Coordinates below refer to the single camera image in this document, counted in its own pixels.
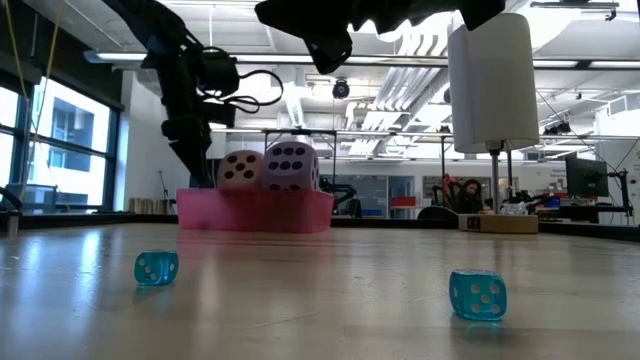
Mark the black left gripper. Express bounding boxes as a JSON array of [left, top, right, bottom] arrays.
[[159, 46, 242, 189]]

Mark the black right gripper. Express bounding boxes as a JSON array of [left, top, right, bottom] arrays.
[[254, 0, 507, 76]]

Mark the large pink plush die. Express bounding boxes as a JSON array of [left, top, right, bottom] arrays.
[[216, 149, 266, 195]]

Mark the pink translucent plastic bin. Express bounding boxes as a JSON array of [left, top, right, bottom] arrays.
[[175, 187, 335, 235]]

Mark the large purple plush die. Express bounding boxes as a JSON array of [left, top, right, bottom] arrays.
[[262, 140, 321, 194]]

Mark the row of wooden blocks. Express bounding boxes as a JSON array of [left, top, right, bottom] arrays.
[[128, 197, 177, 215]]

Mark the black gantry stand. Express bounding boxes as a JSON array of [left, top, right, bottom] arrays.
[[259, 128, 341, 151]]

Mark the small blue translucent die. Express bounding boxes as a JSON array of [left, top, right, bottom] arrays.
[[133, 250, 180, 288], [448, 269, 508, 323]]

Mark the white shade wooden lamp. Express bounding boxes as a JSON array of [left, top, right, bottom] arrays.
[[447, 13, 541, 214]]

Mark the black chair back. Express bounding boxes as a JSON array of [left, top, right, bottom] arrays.
[[416, 205, 460, 221]]

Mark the person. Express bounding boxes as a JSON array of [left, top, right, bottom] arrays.
[[452, 178, 485, 215]]

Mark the cardboard box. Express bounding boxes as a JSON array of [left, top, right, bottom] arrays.
[[458, 213, 540, 235]]

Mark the black computer monitor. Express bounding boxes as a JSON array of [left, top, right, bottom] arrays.
[[564, 156, 610, 198]]

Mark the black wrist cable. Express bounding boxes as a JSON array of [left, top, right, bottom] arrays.
[[219, 69, 284, 114]]

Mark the yellow hanging cable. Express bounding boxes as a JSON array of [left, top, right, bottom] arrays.
[[3, 0, 64, 201]]

